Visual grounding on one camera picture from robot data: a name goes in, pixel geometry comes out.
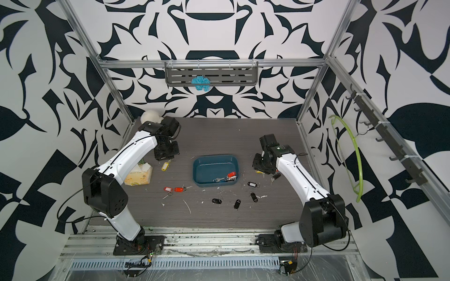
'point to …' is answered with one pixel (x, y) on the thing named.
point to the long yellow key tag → (164, 166)
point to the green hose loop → (359, 156)
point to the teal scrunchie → (201, 79)
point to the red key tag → (231, 174)
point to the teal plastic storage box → (206, 168)
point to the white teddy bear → (150, 115)
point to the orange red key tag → (179, 189)
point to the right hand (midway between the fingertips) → (257, 163)
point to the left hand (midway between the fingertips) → (173, 153)
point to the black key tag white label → (252, 184)
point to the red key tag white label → (168, 189)
